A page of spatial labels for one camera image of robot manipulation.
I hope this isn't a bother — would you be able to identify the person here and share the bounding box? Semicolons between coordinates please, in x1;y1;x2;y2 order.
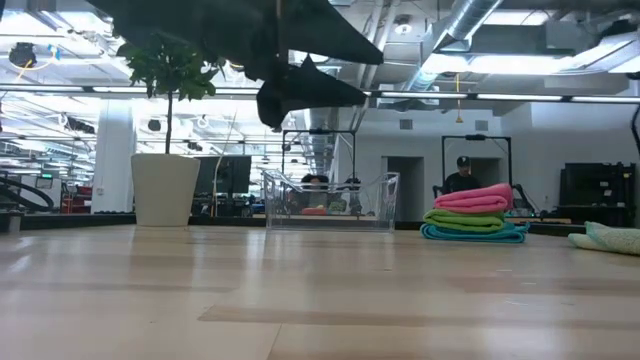
442;155;482;195
299;173;331;210

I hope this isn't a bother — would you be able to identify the black curved hose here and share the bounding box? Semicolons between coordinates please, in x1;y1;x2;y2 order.
0;174;56;212

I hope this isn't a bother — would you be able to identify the black rectangular frame stand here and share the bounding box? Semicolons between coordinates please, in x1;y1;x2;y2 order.
281;128;357;177
440;133;514;187

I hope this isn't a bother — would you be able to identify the mint microfiber towel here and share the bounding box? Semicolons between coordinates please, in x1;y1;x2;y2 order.
567;220;640;256

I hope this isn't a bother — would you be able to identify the blue microfiber towel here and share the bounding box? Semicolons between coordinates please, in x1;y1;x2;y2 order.
419;221;531;245

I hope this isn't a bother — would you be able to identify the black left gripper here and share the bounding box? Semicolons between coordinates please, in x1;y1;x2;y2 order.
87;0;385;132

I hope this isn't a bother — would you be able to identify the black ceiling camera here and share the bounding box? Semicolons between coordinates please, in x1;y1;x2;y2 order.
8;42;37;69

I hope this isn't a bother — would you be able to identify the white column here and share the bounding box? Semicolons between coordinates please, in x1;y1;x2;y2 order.
92;99;137;215

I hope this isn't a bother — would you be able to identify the black cabinet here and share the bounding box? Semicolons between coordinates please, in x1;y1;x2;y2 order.
558;162;637;227

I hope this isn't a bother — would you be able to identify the yellow hanging cord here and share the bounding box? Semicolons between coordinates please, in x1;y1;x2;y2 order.
453;73;464;125

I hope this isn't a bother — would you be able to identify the pink microfiber towel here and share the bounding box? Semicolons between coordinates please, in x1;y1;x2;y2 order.
433;183;515;215

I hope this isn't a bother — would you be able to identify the white plant pot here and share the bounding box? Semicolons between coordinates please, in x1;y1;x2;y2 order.
130;153;201;228

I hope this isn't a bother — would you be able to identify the black aluminium table frame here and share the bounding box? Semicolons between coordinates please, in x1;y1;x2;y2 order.
0;212;640;236

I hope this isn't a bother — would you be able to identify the black monitor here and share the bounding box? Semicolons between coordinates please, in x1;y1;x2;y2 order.
193;155;253;196

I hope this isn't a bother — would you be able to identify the clear plastic bin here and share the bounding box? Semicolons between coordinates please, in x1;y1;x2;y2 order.
262;168;401;234

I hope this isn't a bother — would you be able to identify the green leafy plant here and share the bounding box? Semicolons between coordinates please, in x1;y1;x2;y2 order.
117;29;226;156

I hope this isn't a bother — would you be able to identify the green microfiber towel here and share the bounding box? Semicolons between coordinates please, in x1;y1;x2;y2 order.
423;208;506;234

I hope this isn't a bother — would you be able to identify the silver ribbed ventilation duct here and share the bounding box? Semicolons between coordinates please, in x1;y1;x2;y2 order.
307;107;342;176
402;0;504;94

